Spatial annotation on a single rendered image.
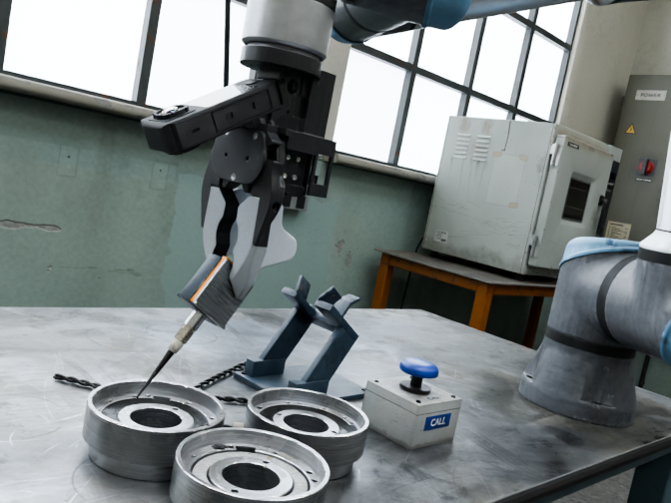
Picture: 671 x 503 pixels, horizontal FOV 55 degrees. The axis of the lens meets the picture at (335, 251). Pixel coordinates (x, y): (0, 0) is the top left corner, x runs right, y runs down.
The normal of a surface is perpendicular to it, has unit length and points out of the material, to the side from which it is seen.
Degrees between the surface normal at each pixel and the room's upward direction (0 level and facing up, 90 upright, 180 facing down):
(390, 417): 90
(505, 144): 90
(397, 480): 0
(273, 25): 90
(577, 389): 72
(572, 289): 92
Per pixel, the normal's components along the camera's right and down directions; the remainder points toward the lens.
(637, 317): -0.95, 0.07
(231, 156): -0.69, -0.05
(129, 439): -0.09, 0.09
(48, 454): 0.19, -0.98
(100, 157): 0.67, 0.21
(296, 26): 0.30, 0.17
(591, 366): -0.15, -0.24
